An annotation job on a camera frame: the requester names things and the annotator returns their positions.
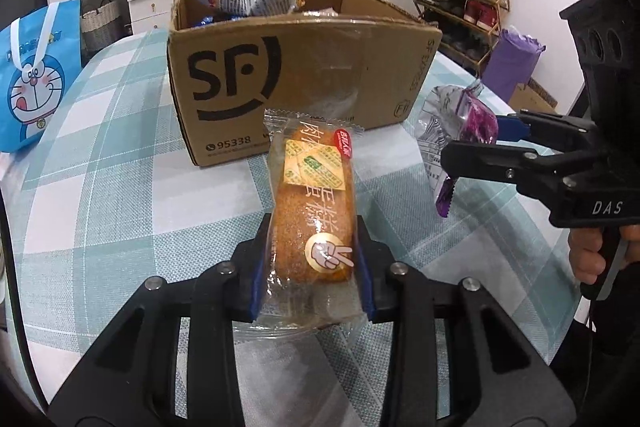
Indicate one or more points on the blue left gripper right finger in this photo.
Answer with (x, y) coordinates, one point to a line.
(364, 248)

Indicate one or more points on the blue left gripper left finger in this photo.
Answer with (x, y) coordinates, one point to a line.
(260, 266)

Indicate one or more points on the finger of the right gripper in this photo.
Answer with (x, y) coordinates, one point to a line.
(510, 128)
(498, 163)

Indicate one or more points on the purple candy bag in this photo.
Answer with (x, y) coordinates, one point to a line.
(451, 113)

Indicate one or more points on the orange bread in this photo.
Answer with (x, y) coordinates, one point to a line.
(312, 237)

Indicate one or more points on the right hand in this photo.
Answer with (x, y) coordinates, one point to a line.
(585, 245)

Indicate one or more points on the small cardboard box on floor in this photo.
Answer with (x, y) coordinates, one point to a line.
(532, 96)

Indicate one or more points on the brown SF cardboard box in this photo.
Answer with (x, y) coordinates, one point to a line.
(361, 61)

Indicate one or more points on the checkered teal tablecloth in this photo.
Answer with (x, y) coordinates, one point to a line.
(109, 197)

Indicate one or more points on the woven basket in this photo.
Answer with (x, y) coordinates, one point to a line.
(101, 27)

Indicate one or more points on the blue Doraemon tote bag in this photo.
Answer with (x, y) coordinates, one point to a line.
(40, 60)

